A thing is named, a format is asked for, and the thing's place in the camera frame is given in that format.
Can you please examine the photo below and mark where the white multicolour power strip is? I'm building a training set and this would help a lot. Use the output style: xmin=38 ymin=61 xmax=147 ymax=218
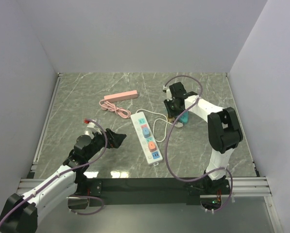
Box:
xmin=130 ymin=112 xmax=163 ymax=166

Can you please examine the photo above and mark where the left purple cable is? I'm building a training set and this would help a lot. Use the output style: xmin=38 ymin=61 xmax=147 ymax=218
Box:
xmin=0 ymin=118 xmax=109 ymax=233

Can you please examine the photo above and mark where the teal triangular socket adapter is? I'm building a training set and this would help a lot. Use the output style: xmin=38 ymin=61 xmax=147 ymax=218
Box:
xmin=179 ymin=112 xmax=188 ymax=124

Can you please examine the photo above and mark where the black base bar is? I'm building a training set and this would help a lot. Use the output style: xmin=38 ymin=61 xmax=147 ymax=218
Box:
xmin=87 ymin=178 xmax=201 ymax=205

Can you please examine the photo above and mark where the pink coiled cable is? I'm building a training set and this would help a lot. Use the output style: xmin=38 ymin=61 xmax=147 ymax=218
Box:
xmin=98 ymin=99 xmax=132 ymax=120

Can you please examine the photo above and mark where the blue charger plug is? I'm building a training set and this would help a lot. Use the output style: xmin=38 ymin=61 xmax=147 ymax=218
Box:
xmin=142 ymin=127 xmax=150 ymax=138

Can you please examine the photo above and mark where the pink charger plug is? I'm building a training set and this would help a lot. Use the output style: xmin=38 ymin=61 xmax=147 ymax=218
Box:
xmin=148 ymin=141 xmax=156 ymax=152

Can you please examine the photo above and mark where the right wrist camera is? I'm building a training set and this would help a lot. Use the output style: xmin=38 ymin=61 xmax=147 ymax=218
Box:
xmin=162 ymin=85 xmax=172 ymax=101

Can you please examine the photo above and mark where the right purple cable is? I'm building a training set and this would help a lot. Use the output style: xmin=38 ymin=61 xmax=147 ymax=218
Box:
xmin=163 ymin=75 xmax=234 ymax=213

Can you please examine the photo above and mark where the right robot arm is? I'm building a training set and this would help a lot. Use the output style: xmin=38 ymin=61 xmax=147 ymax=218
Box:
xmin=163 ymin=82 xmax=243 ymax=194

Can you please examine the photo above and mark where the pink power strip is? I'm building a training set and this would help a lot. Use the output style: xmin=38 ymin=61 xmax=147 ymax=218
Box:
xmin=103 ymin=90 xmax=138 ymax=102

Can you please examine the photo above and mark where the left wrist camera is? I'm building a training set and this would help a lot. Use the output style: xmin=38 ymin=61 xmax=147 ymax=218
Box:
xmin=84 ymin=118 xmax=102 ymax=133

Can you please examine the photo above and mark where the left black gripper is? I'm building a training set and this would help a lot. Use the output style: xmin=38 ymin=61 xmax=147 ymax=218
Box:
xmin=85 ymin=127 xmax=126 ymax=161

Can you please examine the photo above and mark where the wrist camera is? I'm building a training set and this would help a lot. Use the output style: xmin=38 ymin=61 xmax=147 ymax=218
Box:
xmin=84 ymin=118 xmax=102 ymax=133
xmin=162 ymin=85 xmax=172 ymax=101

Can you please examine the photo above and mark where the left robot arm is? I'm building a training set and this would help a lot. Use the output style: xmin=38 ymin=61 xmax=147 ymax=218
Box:
xmin=0 ymin=129 xmax=126 ymax=233

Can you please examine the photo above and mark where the purple cable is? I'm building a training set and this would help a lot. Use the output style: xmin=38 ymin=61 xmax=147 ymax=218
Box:
xmin=163 ymin=75 xmax=234 ymax=213
xmin=0 ymin=118 xmax=109 ymax=233

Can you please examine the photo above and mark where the white power strip cable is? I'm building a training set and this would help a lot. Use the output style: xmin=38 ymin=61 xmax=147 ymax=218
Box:
xmin=135 ymin=108 xmax=184 ymax=143

